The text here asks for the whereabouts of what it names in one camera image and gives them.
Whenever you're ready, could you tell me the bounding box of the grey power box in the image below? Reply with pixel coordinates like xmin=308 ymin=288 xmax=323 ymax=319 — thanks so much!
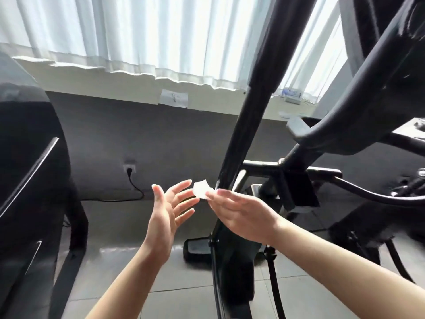
xmin=282 ymin=88 xmax=305 ymax=105

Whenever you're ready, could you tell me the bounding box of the white wet wipe sheet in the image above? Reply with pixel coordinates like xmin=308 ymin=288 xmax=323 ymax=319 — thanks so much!
xmin=193 ymin=180 xmax=213 ymax=201

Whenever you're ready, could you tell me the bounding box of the person's left hand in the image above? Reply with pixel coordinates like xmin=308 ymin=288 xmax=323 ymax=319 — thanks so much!
xmin=141 ymin=179 xmax=201 ymax=266

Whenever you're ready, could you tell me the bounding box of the white flat paper sheet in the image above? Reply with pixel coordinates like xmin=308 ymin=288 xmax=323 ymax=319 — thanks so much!
xmin=158 ymin=89 xmax=189 ymax=108

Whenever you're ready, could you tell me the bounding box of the black elliptical machine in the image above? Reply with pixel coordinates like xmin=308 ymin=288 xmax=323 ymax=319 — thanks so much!
xmin=182 ymin=0 xmax=425 ymax=319

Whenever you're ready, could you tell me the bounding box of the person's left forearm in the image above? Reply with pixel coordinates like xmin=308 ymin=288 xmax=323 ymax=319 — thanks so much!
xmin=85 ymin=249 xmax=170 ymax=319

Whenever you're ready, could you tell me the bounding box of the black socket cable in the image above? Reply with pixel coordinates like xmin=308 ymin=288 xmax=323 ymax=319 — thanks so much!
xmin=80 ymin=171 xmax=146 ymax=203

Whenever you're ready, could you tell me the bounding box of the white curtain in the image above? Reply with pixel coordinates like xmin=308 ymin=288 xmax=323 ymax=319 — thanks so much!
xmin=0 ymin=0 xmax=349 ymax=104

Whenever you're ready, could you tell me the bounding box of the person's right forearm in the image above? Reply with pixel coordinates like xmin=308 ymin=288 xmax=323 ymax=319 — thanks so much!
xmin=269 ymin=219 xmax=425 ymax=319

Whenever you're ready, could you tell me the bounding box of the person's right hand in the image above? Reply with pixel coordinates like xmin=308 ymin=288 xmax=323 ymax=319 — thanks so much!
xmin=205 ymin=188 xmax=286 ymax=246

